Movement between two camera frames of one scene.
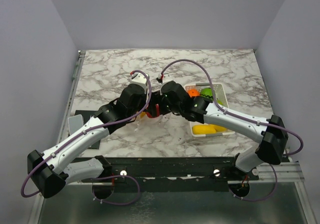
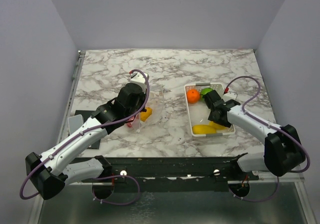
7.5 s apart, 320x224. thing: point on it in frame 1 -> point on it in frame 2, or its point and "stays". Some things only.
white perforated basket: (219, 96) stays
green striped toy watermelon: (207, 93) stays
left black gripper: (144, 100) stays
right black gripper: (157, 97) -> (223, 122)
